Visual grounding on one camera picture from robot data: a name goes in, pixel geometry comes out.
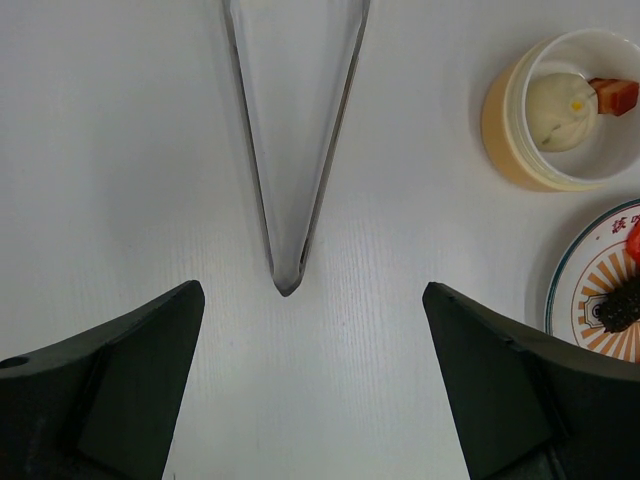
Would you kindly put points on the white round bun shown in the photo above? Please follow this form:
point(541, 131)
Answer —
point(561, 111)

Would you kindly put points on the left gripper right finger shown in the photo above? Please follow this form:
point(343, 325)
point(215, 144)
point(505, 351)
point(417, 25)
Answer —
point(527, 405)

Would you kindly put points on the braised pork belly cube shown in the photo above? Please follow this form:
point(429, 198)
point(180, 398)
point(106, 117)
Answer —
point(615, 96)

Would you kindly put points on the patterned round plate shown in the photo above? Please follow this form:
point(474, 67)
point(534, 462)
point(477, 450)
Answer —
point(595, 264)

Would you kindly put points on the red pepper slice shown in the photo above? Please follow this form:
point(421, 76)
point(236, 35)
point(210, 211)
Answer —
point(632, 246)

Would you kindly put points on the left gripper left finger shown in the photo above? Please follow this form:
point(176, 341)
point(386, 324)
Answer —
point(102, 404)

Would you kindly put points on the round beige lunch container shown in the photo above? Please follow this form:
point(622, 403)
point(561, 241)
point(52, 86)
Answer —
point(610, 150)

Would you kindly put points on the metal food tongs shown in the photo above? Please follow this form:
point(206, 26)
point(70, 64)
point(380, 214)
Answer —
point(293, 64)

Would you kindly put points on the dark sea cucumber piece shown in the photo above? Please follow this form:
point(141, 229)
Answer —
point(620, 309)

